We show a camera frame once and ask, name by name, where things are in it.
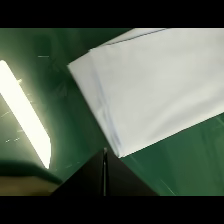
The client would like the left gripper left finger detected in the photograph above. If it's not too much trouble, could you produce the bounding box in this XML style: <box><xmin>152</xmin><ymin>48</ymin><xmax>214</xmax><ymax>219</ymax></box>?
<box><xmin>50</xmin><ymin>148</ymin><xmax>105</xmax><ymax>197</ymax></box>

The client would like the white shirt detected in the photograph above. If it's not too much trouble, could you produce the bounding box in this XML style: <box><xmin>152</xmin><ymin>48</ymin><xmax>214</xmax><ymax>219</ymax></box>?
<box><xmin>67</xmin><ymin>27</ymin><xmax>224</xmax><ymax>159</ymax></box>

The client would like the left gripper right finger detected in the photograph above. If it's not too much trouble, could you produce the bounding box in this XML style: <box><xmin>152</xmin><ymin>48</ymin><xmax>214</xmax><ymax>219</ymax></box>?
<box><xmin>104</xmin><ymin>148</ymin><xmax>159</xmax><ymax>197</ymax></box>

